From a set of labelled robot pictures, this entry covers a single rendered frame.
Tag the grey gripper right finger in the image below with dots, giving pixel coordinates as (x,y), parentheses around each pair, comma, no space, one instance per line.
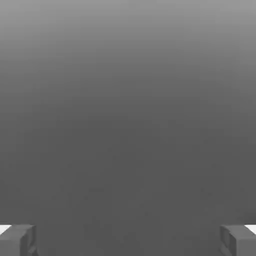
(242,240)

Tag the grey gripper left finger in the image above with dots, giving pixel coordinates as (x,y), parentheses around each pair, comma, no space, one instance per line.
(14,240)

